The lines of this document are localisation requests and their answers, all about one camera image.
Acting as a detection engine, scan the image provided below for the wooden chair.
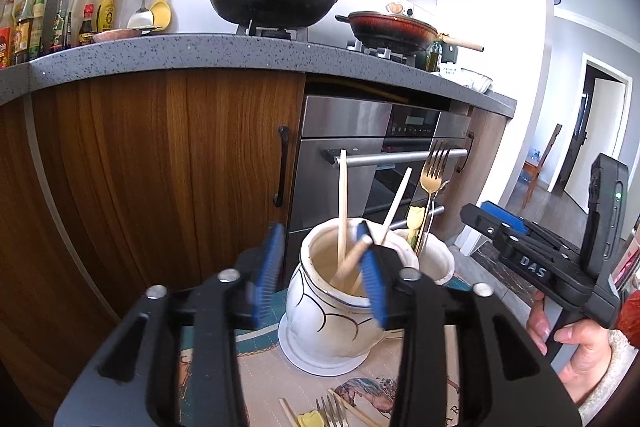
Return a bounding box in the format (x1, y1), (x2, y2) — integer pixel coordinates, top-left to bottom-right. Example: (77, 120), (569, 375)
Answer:
(520, 123), (564, 208)

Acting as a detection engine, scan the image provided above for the black cabinet handle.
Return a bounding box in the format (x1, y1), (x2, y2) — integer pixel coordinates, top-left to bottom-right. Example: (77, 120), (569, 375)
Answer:
(272, 125), (291, 208)
(456, 132), (475, 173)

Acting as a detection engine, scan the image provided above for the red frying pan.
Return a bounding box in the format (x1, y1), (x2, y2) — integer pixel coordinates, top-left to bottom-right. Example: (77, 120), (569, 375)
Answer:
(335, 11), (485, 56)

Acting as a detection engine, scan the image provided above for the stainless steel oven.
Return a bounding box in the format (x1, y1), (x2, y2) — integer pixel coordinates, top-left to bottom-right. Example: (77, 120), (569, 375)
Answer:
(287, 94), (474, 249)

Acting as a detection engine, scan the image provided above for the red cloth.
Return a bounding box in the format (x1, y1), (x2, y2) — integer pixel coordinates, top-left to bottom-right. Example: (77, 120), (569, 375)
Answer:
(615, 289), (640, 349)

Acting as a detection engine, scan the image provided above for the dark door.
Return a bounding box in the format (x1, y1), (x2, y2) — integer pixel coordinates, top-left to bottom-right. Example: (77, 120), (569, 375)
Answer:
(552, 54), (634, 213)

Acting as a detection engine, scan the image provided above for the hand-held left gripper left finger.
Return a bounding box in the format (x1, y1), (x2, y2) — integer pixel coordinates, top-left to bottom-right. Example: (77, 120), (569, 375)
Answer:
(54, 222), (288, 427)

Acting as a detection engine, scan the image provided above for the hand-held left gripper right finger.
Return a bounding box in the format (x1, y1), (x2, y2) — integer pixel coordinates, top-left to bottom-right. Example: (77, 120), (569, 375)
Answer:
(355, 222), (583, 427)

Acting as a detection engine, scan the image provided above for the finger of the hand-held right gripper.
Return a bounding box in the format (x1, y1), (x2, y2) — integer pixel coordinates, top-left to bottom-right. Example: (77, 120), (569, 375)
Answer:
(460, 203), (523, 260)
(480, 201), (568, 249)

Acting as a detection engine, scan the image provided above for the white ceramic utensil holder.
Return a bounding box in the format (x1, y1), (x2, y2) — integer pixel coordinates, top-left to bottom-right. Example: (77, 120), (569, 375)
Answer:
(277, 217), (457, 376)

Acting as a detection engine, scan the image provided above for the white dish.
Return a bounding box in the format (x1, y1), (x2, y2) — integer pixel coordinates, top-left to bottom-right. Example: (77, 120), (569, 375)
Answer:
(440, 64), (494, 93)

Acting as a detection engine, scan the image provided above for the silver metal fork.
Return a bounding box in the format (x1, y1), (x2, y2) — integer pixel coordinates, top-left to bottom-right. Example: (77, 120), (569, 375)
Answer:
(316, 394), (349, 427)

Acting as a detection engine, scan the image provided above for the printed quilted mat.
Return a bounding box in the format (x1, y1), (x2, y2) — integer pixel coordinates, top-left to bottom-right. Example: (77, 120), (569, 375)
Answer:
(170, 327), (481, 427)

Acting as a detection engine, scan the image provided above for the clear oil bottle yellow cap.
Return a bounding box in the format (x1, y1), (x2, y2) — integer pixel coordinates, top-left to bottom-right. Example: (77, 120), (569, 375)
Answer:
(50, 0), (79, 53)

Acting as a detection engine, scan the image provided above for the grey speckled countertop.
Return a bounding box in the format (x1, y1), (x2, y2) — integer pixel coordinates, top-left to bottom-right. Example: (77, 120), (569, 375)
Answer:
(0, 32), (517, 118)

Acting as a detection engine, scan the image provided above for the green oil bottle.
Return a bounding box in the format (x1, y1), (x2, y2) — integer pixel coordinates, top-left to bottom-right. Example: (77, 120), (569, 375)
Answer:
(426, 41), (444, 73)

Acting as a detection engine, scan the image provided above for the red cap sauce bottle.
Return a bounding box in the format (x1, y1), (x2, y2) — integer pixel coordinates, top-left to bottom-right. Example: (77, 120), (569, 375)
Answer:
(0, 0), (19, 69)

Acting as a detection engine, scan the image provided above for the gold metal fork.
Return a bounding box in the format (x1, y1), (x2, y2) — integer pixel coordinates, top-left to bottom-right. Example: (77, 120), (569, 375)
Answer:
(415, 141), (454, 259)

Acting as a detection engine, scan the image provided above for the yellow seasoning jar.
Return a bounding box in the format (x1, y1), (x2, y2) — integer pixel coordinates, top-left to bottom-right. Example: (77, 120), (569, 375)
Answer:
(96, 0), (117, 33)

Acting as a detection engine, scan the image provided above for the person's right hand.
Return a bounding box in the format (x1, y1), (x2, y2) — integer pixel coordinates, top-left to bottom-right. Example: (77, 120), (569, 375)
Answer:
(527, 292), (622, 404)

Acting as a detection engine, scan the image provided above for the dark soy sauce bottle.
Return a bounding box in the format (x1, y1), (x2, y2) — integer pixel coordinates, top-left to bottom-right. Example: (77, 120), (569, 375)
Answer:
(14, 0), (39, 64)

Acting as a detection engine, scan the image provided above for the narrow wooden kitchen cabinet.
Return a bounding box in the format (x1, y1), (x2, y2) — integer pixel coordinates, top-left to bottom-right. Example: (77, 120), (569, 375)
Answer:
(440, 104), (509, 254)

